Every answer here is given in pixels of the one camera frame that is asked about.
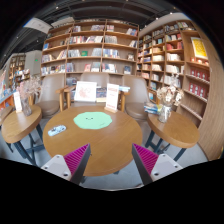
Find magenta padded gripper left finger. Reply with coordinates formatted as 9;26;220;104
42;144;91;185

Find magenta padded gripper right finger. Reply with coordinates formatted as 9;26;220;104
132;144;182;185

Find green round mouse pad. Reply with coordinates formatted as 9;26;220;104
73;112;112;130

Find round wooden centre table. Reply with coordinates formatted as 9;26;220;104
43;106;142;176

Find right round wooden side table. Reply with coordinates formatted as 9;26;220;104
145;111;200;161

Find round wooden side table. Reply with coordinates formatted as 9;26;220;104
1;105;44;166
145;111;200;161

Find stack of books on chair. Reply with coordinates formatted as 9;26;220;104
144;102;162;114

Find left round wooden side table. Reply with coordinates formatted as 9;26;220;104
1;105;44;166

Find left beige armchair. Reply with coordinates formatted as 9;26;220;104
37;74;67;118

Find right glass vase dried flowers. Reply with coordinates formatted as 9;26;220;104
156;73;185;124

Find glass vase dried flowers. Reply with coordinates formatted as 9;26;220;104
17;77;41;116
156;73;185;124

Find right beige armchair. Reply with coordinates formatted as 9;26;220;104
121;74;151;122

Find white pink picture board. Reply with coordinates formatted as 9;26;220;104
74;81;97;102

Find white standing sign card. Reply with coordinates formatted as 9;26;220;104
105;83;119;113

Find small white card on left table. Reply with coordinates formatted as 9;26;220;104
13;91;22;112

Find left glass vase dried flowers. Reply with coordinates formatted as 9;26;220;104
17;77;41;116

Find far left wooden bookshelf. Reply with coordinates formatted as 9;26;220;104
9;54;30;90

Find wooden bookshelf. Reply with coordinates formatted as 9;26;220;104
137;13;224;160
9;54;30;90
41;18;139;83

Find right wooden bookshelf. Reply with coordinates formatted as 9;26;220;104
137;13;224;160

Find centre wooden bookshelf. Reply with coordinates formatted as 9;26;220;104
41;18;139;83

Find yellow poster on shelf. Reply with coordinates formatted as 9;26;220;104
191;37;208;59

